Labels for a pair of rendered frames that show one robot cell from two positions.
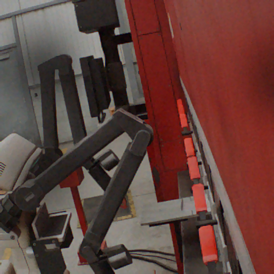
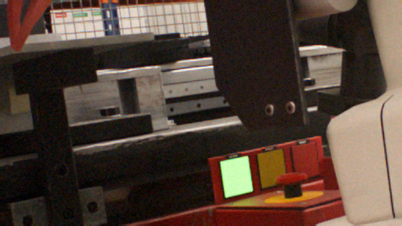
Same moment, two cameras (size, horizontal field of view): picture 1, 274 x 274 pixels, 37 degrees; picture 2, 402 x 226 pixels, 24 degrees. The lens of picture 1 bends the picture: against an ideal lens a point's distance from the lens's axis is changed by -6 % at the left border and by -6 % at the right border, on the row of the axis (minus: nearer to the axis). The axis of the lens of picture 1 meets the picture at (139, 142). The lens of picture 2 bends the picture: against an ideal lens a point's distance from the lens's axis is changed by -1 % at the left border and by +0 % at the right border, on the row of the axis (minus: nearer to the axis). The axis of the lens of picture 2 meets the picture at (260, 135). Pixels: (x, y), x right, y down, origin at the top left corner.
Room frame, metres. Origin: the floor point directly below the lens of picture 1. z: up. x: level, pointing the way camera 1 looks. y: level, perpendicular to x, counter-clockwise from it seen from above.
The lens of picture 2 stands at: (2.10, 0.94, 0.92)
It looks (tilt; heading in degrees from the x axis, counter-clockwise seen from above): 3 degrees down; 227
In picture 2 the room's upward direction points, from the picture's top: 8 degrees counter-clockwise
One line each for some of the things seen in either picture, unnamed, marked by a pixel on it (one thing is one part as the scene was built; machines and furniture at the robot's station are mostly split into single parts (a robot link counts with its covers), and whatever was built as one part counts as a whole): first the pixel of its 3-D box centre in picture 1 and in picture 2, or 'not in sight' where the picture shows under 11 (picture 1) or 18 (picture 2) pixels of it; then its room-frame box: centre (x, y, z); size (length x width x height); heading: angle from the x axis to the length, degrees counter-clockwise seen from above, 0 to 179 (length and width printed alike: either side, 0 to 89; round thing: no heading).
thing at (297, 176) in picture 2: not in sight; (292, 187); (1.29, 0.13, 0.79); 0.04 x 0.04 x 0.04
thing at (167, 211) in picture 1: (177, 209); (36, 55); (1.48, -0.08, 1.00); 0.26 x 0.18 x 0.01; 84
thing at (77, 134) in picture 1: (74, 111); not in sight; (1.65, 0.22, 1.40); 0.11 x 0.06 x 0.43; 179
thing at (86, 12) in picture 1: (107, 63); not in sight; (2.76, 0.10, 1.53); 0.51 x 0.25 x 0.85; 179
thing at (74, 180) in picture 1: (81, 214); not in sight; (3.21, 0.57, 0.41); 0.25 x 0.20 x 0.83; 84
